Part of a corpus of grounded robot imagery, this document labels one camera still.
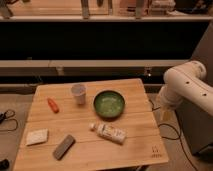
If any white sponge block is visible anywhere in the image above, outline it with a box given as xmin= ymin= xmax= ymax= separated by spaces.
xmin=26 ymin=129 xmax=48 ymax=146

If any wooden table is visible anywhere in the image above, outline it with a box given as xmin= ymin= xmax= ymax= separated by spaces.
xmin=14 ymin=78 xmax=168 ymax=171

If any black cable on floor right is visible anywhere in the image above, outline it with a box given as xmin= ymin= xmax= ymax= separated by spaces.
xmin=148 ymin=99 xmax=199 ymax=171

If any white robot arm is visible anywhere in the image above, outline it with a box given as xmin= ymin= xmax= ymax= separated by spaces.
xmin=156 ymin=60 xmax=213 ymax=121

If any black cable on floor left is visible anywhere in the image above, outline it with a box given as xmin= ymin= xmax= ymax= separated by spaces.
xmin=0 ymin=108 xmax=19 ymax=132

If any green ceramic bowl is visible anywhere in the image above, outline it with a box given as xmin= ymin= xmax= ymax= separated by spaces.
xmin=93 ymin=90 xmax=125 ymax=119

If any black cable on floor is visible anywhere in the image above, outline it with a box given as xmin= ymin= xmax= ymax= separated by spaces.
xmin=0 ymin=108 xmax=19 ymax=132
xmin=148 ymin=99 xmax=199 ymax=171

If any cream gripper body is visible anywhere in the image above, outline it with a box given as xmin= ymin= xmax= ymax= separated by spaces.
xmin=156 ymin=85 xmax=180 ymax=110

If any white ceramic cup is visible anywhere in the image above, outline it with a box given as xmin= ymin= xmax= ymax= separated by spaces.
xmin=71 ymin=84 xmax=86 ymax=105

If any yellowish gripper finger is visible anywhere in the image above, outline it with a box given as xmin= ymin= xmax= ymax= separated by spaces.
xmin=161 ymin=110 xmax=171 ymax=121

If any grey remote control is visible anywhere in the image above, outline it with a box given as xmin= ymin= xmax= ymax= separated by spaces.
xmin=53 ymin=135 xmax=76 ymax=160

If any white plastic bottle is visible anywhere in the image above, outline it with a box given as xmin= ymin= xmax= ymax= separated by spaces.
xmin=89 ymin=123 xmax=126 ymax=144

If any long metal shelf rail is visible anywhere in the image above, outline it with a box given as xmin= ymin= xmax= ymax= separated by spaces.
xmin=0 ymin=60 xmax=185 ymax=76

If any orange carrot toy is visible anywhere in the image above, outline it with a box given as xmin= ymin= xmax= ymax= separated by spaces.
xmin=47 ymin=98 xmax=59 ymax=113

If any black object floor corner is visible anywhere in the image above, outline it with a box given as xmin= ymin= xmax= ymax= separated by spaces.
xmin=0 ymin=159 xmax=10 ymax=170

